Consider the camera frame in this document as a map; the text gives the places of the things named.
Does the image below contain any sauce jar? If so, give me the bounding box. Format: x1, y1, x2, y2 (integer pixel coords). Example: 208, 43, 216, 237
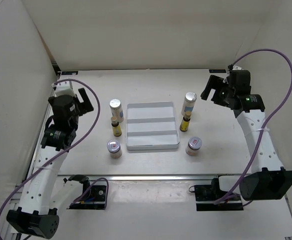
107, 139, 122, 159
185, 136, 202, 156

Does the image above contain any yellow small bottle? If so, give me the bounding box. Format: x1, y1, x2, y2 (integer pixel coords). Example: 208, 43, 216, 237
180, 111, 191, 132
111, 116, 122, 137

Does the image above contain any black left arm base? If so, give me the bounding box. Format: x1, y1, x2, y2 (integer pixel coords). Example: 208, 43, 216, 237
64, 174, 109, 210

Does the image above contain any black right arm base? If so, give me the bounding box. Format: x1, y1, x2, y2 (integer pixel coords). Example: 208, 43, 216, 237
188, 178, 244, 212

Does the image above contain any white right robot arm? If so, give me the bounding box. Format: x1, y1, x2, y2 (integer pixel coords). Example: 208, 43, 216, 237
201, 70, 292, 204

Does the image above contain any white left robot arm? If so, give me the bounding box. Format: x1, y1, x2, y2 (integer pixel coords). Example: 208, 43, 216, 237
6, 88, 94, 239

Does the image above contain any right white shaker bottle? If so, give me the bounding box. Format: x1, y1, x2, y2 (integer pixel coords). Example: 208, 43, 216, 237
181, 92, 197, 116

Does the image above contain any white shaker bottle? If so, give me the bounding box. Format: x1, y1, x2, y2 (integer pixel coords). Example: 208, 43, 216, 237
181, 92, 197, 116
109, 98, 124, 123

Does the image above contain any left white shaker bottle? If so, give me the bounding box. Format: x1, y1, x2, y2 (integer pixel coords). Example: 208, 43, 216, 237
109, 98, 124, 123

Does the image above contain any white divided tray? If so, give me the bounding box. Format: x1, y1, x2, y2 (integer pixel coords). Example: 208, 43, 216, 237
126, 101, 180, 152

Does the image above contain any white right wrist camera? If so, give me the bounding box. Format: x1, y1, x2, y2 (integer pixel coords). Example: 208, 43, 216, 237
227, 64, 243, 74

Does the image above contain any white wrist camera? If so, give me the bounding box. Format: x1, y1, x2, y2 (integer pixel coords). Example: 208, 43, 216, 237
52, 81, 75, 97
227, 64, 243, 74

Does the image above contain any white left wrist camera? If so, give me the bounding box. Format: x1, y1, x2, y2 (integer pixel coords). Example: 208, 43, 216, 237
52, 81, 75, 97

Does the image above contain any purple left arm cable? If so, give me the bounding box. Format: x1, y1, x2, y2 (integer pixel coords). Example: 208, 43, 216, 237
0, 78, 102, 240

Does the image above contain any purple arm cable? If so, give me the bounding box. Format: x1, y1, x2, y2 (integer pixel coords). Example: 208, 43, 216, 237
213, 48, 292, 207
0, 78, 102, 240

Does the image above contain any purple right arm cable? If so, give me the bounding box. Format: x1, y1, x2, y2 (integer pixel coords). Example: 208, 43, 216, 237
213, 48, 292, 207

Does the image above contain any aluminium frame rail front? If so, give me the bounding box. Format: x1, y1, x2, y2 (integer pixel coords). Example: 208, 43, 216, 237
57, 174, 221, 182

